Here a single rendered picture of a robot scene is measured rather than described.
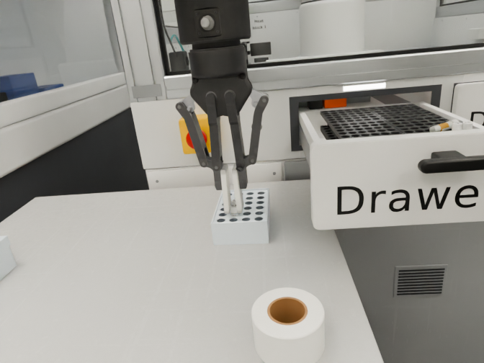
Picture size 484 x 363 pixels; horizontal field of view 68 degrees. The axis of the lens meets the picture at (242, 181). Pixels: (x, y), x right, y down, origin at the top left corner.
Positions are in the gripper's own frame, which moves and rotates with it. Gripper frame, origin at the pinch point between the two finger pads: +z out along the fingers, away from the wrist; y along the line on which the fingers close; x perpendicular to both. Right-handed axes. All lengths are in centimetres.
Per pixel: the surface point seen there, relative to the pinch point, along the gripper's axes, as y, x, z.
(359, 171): 16.5, -9.8, -5.4
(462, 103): 42.3, 23.2, -5.5
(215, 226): -2.5, -3.3, 4.6
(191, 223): -8.3, 3.9, 7.8
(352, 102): 30, 66, 1
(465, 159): 26.4, -12.8, -7.3
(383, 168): 19.2, -9.7, -5.6
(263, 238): 4.5, -3.3, 6.8
